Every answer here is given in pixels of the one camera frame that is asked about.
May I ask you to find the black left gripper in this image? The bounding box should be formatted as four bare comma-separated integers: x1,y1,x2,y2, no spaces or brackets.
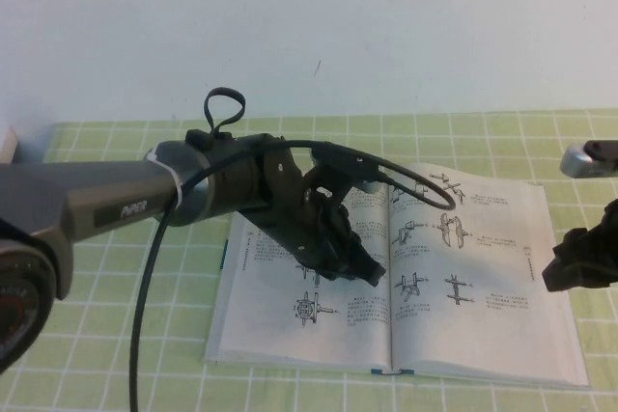
239,146,388,288

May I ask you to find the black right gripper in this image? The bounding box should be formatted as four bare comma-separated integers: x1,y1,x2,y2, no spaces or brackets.
541,202,618,293

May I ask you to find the technical book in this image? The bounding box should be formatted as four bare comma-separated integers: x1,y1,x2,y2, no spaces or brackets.
201,163,591,392

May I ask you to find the white zip tie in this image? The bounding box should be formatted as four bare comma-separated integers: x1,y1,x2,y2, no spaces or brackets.
147,151,185,213

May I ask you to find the green checked tablecloth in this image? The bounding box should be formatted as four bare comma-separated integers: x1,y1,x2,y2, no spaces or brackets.
0,110,618,412

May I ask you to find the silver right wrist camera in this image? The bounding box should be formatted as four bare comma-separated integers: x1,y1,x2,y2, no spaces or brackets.
559,139,618,177

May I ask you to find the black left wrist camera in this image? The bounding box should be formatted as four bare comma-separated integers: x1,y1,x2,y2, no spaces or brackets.
309,141,387,194

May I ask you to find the black cable loop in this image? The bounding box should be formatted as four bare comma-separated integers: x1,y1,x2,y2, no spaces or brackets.
205,87,247,136

